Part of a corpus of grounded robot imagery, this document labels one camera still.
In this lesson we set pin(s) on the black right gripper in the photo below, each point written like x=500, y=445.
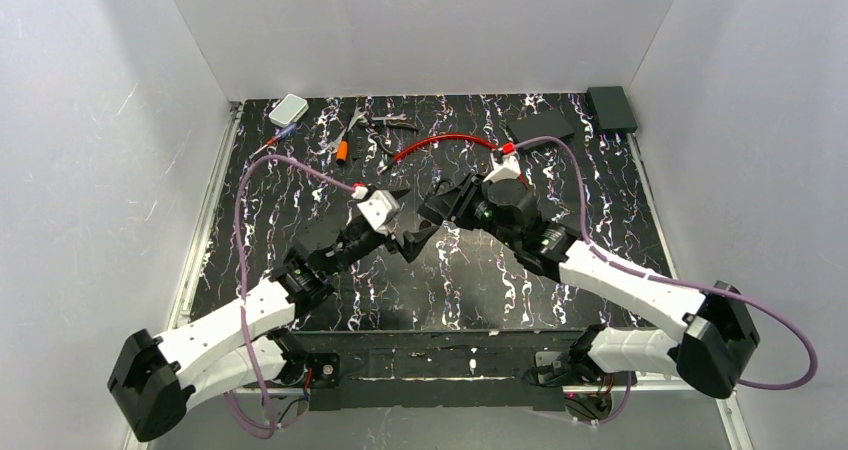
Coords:
x=452, y=204

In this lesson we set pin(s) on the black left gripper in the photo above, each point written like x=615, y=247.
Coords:
x=383, y=233

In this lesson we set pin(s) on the red cable lock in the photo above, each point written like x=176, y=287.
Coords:
x=442, y=156

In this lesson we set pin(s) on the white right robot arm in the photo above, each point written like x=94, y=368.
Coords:
x=705, y=337

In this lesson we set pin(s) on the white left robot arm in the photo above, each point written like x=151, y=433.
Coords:
x=157, y=379

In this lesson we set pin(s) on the black comb piece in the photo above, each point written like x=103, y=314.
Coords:
x=357, y=147

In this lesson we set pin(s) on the flat black plate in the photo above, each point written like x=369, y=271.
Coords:
x=551, y=123

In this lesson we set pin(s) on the red blue screwdriver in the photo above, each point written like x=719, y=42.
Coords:
x=281, y=134

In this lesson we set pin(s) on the white rectangular box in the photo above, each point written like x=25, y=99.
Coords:
x=288, y=110

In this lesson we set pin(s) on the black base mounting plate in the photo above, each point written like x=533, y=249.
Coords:
x=450, y=369

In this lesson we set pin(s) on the black box in corner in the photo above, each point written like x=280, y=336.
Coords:
x=612, y=110

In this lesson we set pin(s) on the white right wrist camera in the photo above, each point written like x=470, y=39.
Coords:
x=505, y=164

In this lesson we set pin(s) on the orange handled tool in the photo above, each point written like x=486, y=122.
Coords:
x=340, y=146

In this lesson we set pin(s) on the black handled pliers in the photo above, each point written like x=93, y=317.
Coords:
x=391, y=121

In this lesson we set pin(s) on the aluminium frame rail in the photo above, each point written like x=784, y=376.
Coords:
x=185, y=291

